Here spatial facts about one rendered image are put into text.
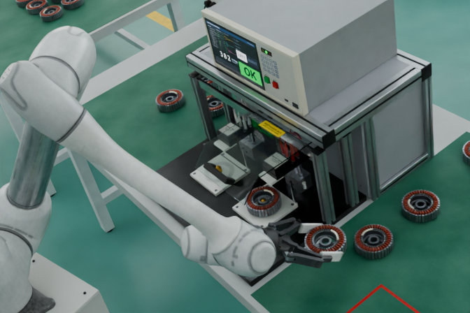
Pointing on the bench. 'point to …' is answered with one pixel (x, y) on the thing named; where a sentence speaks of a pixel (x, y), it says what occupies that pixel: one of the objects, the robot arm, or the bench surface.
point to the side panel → (399, 138)
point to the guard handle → (218, 174)
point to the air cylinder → (298, 179)
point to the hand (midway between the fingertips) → (324, 242)
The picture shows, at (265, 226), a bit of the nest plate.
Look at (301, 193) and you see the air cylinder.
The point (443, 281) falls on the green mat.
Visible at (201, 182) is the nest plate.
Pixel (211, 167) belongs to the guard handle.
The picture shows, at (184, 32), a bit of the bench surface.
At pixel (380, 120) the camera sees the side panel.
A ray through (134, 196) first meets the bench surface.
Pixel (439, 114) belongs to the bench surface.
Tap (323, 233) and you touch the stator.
